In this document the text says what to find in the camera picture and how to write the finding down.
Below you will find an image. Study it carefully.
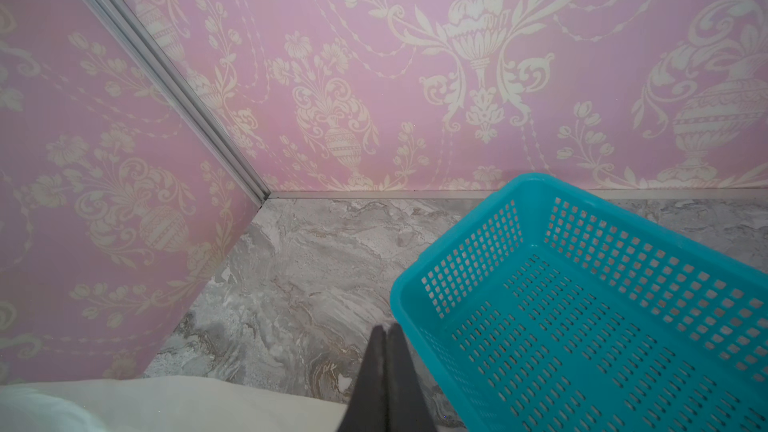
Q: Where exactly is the white plastic bag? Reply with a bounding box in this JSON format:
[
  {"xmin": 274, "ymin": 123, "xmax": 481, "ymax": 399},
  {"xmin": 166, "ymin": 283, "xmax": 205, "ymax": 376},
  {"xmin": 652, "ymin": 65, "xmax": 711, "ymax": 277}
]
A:
[{"xmin": 1, "ymin": 376, "xmax": 346, "ymax": 431}]

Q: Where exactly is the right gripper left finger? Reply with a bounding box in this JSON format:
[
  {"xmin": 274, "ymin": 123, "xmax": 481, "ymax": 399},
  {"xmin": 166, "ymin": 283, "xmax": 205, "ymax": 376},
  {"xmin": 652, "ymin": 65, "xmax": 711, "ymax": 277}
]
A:
[{"xmin": 337, "ymin": 325, "xmax": 387, "ymax": 432}]

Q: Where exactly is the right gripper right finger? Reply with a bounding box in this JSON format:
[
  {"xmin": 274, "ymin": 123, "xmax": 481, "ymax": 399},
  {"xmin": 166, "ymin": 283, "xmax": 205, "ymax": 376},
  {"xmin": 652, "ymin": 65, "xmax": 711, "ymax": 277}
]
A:
[{"xmin": 385, "ymin": 323, "xmax": 437, "ymax": 432}]

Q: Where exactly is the teal plastic basket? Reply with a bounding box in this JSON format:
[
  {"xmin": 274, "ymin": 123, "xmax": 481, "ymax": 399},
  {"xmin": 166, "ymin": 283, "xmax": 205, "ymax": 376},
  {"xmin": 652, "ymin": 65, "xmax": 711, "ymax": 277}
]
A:
[{"xmin": 390, "ymin": 173, "xmax": 767, "ymax": 431}]

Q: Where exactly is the left corner aluminium post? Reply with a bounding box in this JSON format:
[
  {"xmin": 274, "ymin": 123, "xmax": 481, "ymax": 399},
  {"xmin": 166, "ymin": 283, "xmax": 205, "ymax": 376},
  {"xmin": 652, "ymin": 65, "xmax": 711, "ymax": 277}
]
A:
[{"xmin": 83, "ymin": 0, "xmax": 270, "ymax": 206}]

